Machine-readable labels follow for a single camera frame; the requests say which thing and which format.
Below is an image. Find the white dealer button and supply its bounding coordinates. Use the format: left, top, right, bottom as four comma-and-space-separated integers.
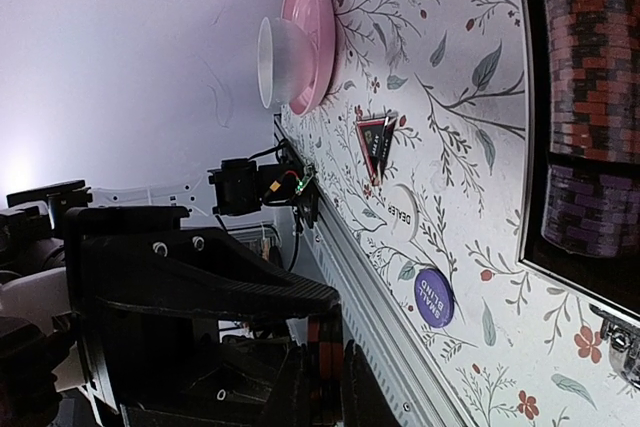
386, 183, 418, 243

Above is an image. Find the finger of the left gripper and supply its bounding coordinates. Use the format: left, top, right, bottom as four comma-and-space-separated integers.
80, 228, 340, 321

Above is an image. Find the front aluminium rail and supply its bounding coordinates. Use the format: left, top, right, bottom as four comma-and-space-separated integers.
272, 114, 471, 427

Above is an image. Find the white bowl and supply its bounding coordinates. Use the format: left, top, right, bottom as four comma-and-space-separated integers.
257, 17, 317, 109

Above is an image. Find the short chip stack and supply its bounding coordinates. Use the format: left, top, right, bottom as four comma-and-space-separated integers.
306, 310, 344, 426

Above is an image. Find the black triangle button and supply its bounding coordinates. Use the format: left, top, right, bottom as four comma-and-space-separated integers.
356, 111, 398, 186

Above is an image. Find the blue small blind button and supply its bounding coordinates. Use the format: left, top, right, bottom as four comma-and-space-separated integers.
414, 268, 454, 328

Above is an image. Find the aluminium poker case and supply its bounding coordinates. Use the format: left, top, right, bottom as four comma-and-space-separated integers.
518, 0, 639, 386

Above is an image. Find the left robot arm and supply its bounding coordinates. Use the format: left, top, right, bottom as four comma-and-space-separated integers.
1, 181, 343, 426

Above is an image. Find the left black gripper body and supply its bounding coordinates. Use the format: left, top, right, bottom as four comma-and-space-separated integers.
63, 206, 294, 426

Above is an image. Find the chip row in case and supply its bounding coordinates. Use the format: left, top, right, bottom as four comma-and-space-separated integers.
541, 0, 639, 258

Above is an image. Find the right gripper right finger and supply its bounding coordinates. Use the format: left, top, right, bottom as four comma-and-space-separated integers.
341, 339, 400, 427

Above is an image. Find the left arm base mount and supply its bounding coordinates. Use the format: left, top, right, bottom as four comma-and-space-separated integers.
209, 139, 319, 228

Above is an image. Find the pink plate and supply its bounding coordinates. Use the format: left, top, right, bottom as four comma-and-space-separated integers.
282, 0, 336, 116

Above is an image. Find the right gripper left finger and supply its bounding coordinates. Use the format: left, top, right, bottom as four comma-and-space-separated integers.
259, 346, 311, 427

